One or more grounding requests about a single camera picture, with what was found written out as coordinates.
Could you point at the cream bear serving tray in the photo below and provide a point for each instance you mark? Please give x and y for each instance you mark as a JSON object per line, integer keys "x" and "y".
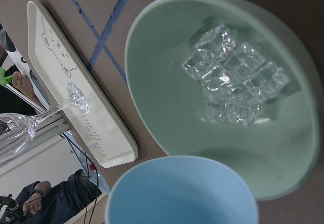
{"x": 57, "y": 64}

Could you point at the green bowl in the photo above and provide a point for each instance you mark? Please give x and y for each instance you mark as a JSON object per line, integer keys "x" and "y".
{"x": 276, "y": 154}

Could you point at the seated person in black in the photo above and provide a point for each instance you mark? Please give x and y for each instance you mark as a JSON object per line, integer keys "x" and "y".
{"x": 30, "y": 100}

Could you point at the clear wine glass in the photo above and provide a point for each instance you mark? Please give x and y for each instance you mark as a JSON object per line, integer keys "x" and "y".
{"x": 17, "y": 130}

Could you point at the standing person dark shirt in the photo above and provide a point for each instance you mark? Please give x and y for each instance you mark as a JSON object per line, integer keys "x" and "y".
{"x": 44, "y": 203}

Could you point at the ice cubes in green bowl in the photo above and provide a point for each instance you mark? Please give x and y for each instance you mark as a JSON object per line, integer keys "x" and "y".
{"x": 236, "y": 79}

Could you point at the light blue plastic cup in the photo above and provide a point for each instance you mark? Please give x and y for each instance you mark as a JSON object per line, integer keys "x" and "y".
{"x": 181, "y": 189}

